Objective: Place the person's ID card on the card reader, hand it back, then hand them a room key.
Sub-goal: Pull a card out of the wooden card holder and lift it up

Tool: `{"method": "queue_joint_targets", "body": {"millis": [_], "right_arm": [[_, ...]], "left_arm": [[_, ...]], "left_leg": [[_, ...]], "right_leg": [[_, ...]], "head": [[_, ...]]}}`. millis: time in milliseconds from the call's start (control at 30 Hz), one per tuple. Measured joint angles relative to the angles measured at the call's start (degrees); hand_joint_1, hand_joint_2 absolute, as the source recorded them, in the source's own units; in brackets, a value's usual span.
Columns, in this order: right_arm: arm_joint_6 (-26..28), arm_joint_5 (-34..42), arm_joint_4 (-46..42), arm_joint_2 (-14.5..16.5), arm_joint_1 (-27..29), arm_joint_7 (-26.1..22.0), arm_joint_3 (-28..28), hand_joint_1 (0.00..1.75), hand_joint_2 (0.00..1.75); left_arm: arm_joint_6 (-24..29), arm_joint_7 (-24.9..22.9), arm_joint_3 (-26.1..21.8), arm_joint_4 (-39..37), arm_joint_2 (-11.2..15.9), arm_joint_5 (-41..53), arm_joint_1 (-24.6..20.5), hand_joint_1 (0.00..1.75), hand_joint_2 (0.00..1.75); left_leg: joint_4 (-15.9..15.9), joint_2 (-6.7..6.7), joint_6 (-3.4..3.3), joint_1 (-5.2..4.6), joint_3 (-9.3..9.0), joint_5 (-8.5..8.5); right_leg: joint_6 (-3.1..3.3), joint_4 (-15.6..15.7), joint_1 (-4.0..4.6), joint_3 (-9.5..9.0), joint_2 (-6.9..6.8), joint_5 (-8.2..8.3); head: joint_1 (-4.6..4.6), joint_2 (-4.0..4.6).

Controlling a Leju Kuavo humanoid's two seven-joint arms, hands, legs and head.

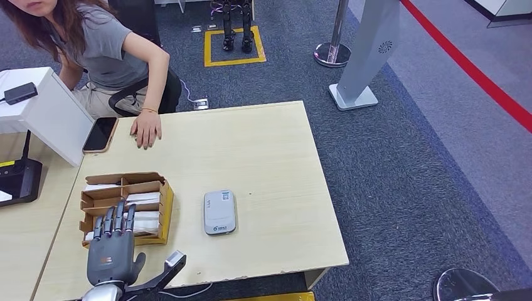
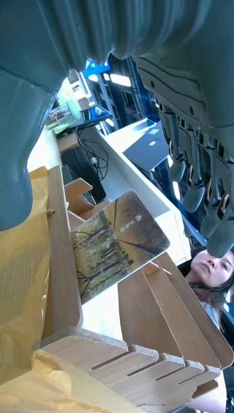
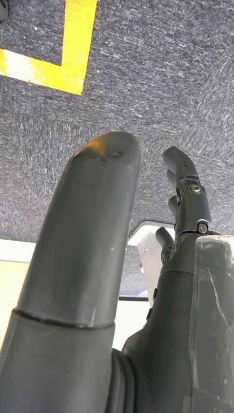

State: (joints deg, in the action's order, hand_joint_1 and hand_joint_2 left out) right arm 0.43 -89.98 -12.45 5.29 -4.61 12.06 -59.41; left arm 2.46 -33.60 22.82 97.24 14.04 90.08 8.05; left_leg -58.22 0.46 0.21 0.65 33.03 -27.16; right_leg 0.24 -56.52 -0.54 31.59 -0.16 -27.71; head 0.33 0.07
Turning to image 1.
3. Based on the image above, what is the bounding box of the yellow floor tape square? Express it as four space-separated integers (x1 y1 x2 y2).
203 25 267 68

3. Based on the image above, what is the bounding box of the small black device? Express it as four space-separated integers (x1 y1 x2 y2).
3 82 39 106

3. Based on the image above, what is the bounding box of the chrome stanchion post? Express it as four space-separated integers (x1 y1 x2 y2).
313 0 353 68

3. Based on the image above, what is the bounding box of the small black legged robot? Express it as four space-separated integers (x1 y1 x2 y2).
210 0 255 54

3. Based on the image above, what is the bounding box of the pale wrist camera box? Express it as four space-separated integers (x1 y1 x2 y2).
164 250 186 268

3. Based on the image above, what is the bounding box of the grey kiosk stand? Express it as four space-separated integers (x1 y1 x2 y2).
328 0 401 112

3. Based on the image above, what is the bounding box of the grey card reader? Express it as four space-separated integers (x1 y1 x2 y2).
203 189 237 236

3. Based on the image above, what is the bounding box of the red floor tape line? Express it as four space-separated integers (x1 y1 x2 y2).
398 0 532 134

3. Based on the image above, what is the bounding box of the white cable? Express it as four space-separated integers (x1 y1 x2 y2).
157 283 213 300

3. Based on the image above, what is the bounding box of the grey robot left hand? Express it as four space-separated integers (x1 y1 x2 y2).
86 200 147 287

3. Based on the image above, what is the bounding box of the white shelf box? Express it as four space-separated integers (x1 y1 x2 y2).
0 67 95 168

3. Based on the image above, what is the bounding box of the black stand base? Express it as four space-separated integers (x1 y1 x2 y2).
0 130 43 208

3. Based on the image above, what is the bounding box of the person's left hand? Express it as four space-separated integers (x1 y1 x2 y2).
129 111 163 151

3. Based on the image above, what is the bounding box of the cardboard divider box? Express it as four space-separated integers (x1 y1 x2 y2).
78 172 174 251

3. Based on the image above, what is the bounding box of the person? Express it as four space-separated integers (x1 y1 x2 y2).
0 0 171 151

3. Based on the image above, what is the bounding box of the round chrome base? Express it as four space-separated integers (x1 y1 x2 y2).
433 268 502 301

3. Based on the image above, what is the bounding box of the black smartphone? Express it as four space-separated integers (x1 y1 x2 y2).
82 117 119 155

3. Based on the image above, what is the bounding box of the black office chair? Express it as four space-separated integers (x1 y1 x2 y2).
108 0 183 118

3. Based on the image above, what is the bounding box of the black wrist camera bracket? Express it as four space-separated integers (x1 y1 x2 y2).
124 251 187 294

